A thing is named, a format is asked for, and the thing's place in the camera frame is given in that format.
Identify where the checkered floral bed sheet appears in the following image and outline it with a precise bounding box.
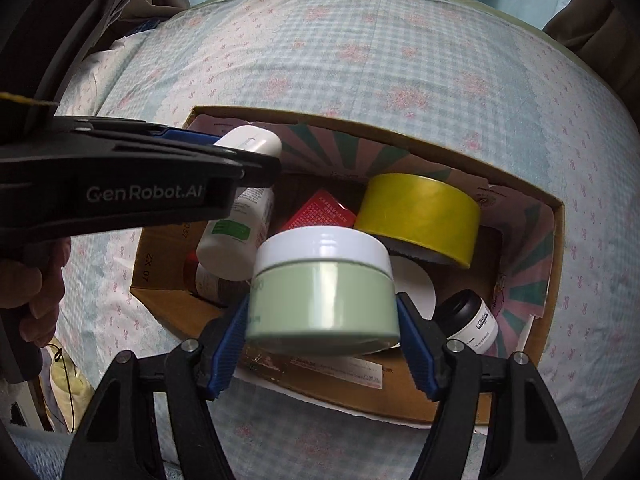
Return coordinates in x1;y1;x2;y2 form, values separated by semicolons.
57;0;639;479

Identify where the yellow tape roll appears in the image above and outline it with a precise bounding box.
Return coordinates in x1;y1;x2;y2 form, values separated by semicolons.
354;174;480;270

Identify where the red cosmetics carton box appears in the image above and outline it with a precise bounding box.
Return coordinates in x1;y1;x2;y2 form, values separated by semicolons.
280;188;356;231

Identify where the white pill bottle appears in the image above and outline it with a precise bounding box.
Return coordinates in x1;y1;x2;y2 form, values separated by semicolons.
196;125;282;282

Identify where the person's left hand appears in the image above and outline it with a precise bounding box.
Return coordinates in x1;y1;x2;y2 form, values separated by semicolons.
1;237;72;348

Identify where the pale green jar white lid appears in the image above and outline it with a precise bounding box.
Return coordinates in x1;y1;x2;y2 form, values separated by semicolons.
246;226;400;356

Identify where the small white black jar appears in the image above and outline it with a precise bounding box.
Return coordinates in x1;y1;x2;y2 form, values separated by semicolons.
432;289;499;354

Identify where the brown curtain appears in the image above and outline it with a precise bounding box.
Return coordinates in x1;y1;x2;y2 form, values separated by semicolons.
544;0;639;119

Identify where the red lid silver jar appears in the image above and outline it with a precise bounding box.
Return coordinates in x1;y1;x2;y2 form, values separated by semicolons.
183;250;250;309

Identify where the brown cardboard box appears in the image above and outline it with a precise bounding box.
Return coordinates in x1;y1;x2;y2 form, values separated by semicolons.
131;106;563;422

